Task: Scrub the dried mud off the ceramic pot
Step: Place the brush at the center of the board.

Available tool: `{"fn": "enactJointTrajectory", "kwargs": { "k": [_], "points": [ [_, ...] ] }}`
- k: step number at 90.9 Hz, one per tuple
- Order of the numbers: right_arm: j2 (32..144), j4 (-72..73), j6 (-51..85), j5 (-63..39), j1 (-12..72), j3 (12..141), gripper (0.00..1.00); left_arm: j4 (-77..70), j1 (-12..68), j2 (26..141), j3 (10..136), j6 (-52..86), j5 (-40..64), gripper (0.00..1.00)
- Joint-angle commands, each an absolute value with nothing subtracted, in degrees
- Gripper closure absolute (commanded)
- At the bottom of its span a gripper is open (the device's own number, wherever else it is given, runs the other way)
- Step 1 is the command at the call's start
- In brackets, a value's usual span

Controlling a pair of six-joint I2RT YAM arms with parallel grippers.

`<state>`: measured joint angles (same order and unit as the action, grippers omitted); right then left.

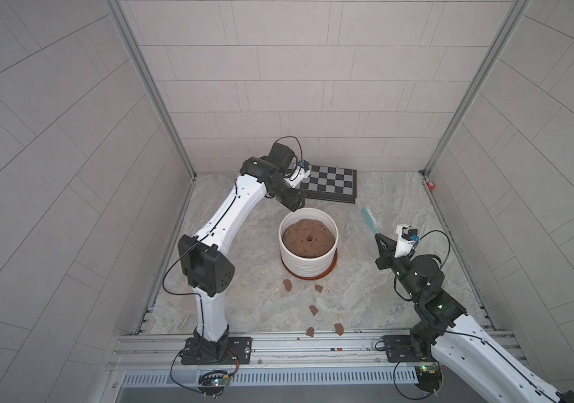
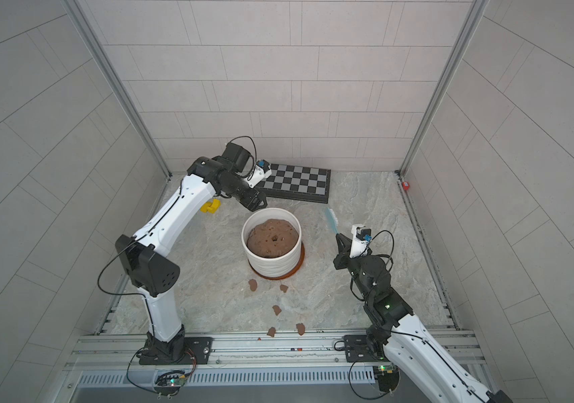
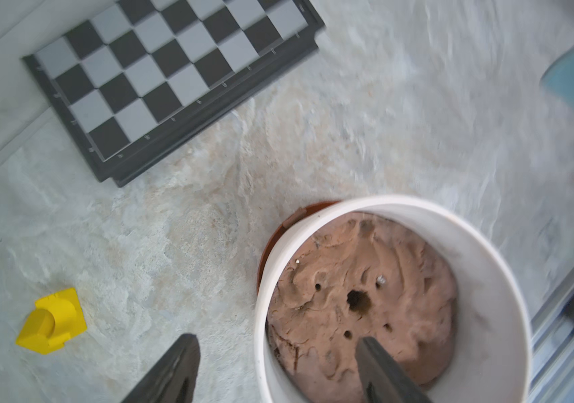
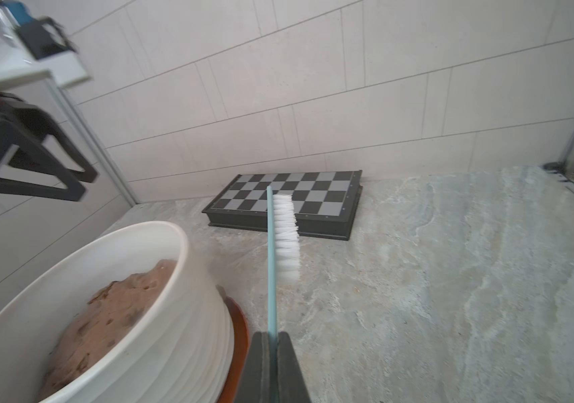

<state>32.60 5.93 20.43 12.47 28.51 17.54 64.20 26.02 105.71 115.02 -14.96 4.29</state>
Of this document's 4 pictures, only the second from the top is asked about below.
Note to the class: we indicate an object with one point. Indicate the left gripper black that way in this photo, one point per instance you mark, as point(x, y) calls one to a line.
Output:
point(251, 198)

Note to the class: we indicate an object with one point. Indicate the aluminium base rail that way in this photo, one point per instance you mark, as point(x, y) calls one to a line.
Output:
point(230, 350)

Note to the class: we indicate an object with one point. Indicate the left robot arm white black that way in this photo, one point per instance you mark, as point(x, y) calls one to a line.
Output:
point(144, 254)

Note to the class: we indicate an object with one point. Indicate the left circuit board with wires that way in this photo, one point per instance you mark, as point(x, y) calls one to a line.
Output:
point(169, 384)

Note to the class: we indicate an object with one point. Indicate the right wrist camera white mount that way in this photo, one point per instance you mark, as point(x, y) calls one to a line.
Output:
point(361, 239)

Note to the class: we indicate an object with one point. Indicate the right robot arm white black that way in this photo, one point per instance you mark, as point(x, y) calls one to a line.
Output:
point(397, 335)

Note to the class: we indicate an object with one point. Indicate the brown mud in pot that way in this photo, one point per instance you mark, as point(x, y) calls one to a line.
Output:
point(272, 239)

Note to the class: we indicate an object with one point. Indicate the yellow plastic block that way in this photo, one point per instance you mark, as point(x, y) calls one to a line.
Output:
point(211, 206)

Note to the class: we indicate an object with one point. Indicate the right circuit board with wires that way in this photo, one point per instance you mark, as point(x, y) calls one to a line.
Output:
point(387, 378)

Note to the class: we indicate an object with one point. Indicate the circuit board with wires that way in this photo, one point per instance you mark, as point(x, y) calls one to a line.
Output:
point(387, 378)
point(169, 384)

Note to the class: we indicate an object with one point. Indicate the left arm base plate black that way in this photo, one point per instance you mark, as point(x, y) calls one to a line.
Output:
point(180, 350)

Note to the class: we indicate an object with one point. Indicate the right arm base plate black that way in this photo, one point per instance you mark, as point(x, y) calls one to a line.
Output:
point(363, 349)

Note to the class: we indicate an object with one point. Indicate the black grey checkerboard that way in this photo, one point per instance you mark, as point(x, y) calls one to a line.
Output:
point(299, 183)

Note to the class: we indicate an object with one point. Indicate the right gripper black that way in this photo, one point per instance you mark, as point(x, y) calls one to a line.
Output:
point(343, 259)

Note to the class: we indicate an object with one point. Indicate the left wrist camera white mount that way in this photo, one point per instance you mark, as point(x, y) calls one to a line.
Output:
point(261, 171)

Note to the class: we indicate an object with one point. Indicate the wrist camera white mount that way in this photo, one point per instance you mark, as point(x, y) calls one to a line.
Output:
point(361, 239)
point(261, 171)

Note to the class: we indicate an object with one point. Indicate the white ceramic pot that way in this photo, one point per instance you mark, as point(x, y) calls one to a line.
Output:
point(264, 215)

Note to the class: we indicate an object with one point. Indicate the terracotta saucer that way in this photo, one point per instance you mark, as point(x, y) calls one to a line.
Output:
point(278, 268)

